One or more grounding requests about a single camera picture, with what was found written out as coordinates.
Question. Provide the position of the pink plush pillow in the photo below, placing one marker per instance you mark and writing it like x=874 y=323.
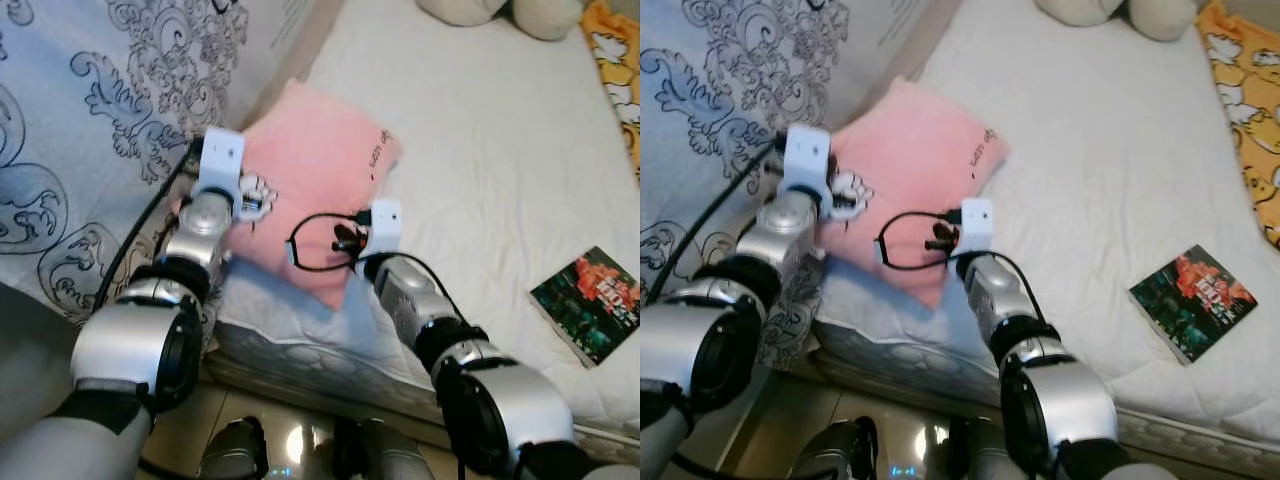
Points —
x=910 y=150
x=310 y=160

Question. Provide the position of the yellow cartoon egg print blanket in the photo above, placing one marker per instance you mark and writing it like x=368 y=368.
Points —
x=1245 y=100
x=615 y=60

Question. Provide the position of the white quilted mattress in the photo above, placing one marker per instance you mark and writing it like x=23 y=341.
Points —
x=1090 y=180
x=480 y=180

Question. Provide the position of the pale blue ornament print duvet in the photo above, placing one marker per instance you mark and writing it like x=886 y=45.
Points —
x=700 y=100
x=80 y=100

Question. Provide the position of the right robot leg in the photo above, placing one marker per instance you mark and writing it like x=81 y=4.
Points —
x=980 y=458
x=385 y=455

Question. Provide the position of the robot leg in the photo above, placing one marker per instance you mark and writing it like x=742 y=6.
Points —
x=845 y=455
x=980 y=458
x=235 y=450
x=385 y=455

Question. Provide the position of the left robot leg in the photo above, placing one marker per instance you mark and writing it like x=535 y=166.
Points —
x=235 y=450
x=845 y=455

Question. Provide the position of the dark green red book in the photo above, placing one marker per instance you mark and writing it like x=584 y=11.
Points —
x=1190 y=300
x=590 y=305

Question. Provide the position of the beige plush toy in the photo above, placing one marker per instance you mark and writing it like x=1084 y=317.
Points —
x=540 y=15
x=1150 y=15

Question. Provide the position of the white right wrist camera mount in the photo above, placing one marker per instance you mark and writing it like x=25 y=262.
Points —
x=977 y=220
x=386 y=220

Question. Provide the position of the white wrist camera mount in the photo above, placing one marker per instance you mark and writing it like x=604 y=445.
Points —
x=808 y=150
x=977 y=220
x=222 y=155
x=386 y=220

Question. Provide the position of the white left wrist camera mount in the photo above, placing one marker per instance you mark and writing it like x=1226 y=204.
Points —
x=808 y=150
x=222 y=155

